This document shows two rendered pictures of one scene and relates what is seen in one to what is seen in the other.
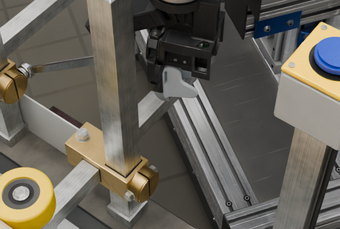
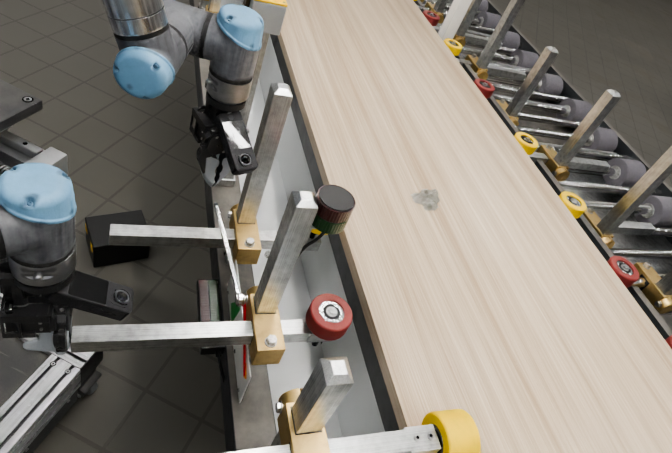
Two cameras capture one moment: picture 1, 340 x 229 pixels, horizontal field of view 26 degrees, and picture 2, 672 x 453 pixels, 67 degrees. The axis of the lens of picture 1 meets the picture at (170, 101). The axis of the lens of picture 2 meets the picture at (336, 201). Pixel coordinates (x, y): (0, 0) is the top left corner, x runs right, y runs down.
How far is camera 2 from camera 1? 1.34 m
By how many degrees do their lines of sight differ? 87
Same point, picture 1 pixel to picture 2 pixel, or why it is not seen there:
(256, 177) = (20, 375)
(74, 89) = not seen: outside the picture
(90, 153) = (255, 234)
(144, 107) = (198, 233)
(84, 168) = (263, 236)
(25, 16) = (202, 329)
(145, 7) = (238, 121)
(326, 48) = not seen: outside the picture
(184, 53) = not seen: hidden behind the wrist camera
